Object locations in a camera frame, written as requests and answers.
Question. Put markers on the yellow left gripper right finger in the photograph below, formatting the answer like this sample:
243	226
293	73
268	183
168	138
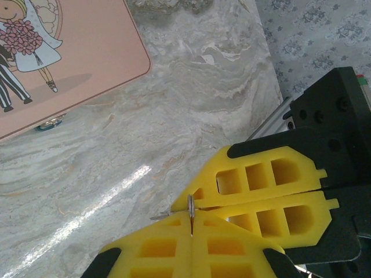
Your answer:
232	255

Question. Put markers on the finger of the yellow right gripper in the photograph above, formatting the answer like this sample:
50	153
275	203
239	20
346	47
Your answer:
298	228
261	162

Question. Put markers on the pink cartoon couple box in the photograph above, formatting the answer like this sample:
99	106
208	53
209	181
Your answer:
72	52

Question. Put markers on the grey floral patterned cloth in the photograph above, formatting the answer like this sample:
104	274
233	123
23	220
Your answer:
313	34

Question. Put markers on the blue silver padlock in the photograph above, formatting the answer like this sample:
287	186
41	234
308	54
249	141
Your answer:
50	124

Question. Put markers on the aluminium extrusion profile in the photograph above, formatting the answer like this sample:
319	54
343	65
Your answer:
271	121

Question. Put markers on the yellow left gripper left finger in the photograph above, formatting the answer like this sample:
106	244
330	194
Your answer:
162	255

